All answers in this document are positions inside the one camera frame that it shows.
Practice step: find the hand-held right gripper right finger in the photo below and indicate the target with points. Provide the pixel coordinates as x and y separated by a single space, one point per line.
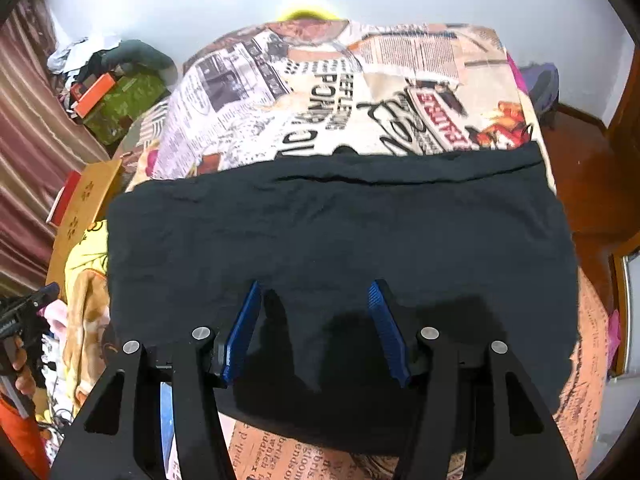
387 330

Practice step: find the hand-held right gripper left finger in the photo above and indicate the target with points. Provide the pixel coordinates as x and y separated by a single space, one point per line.
242 330

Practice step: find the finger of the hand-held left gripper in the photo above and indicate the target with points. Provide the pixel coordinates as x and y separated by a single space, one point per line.
46 293

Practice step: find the black hooded jacket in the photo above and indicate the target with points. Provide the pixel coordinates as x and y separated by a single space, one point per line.
350 230

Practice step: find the person's left forearm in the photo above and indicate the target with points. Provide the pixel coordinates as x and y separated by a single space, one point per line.
20 440

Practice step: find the person's left hand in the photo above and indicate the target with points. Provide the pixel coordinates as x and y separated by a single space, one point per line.
22 367

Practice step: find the yellow printed blanket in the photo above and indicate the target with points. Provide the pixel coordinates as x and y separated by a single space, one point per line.
85 285

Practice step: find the cardboard box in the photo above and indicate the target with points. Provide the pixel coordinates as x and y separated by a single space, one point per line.
85 210

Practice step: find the red box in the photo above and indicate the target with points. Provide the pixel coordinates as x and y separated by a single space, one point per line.
65 197

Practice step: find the striped brown curtain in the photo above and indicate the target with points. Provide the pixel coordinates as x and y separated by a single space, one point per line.
35 160

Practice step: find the green patterned box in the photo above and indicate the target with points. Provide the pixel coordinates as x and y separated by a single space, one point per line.
127 107

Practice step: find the orange box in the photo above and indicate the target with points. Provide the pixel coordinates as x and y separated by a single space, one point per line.
95 92

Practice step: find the white crumpled cloth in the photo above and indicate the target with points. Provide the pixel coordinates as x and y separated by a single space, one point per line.
75 55

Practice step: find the newspaper print bed sheet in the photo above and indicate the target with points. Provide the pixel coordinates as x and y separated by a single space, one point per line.
310 95

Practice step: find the dark grey-green cloth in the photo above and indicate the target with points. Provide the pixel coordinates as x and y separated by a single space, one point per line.
142 57

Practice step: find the purple grey backpack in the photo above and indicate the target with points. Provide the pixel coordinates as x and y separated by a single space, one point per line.
542 92

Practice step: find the pink cloth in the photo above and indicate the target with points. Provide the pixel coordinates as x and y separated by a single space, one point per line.
516 75

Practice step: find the yellow pillow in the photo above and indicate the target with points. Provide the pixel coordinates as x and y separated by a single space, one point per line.
307 12

